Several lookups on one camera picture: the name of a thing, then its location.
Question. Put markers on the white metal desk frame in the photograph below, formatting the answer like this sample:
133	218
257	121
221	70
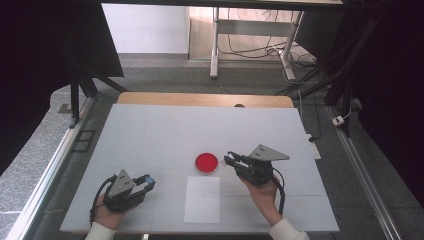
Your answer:
253	27

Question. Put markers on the aluminium frame rail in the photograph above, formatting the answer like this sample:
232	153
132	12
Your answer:
358	163
40	190

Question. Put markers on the wooden table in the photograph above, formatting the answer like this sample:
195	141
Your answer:
200	99

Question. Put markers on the person's left hand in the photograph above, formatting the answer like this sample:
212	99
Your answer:
106	218

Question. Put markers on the white board table cover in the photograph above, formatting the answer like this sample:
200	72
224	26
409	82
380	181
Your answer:
150	140

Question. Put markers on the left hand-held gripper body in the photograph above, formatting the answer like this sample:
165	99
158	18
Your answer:
120	188

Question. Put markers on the small blue and white stamp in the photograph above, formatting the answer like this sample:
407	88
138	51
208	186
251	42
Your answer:
152	180

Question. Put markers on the white paper sheet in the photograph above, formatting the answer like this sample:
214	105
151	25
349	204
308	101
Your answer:
201	200

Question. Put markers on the person's right hand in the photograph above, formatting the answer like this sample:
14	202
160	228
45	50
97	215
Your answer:
265	200

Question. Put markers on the black metal stand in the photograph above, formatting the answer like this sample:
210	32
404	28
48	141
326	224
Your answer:
346	90
75	100

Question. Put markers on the round red ink pad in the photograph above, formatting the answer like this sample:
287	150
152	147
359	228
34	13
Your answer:
206	162

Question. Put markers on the dark curtain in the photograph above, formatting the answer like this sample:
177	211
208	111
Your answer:
33	50
400	83

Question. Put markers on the white power adapter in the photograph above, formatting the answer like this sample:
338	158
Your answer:
338	120

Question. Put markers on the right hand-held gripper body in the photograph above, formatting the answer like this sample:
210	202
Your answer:
256	166

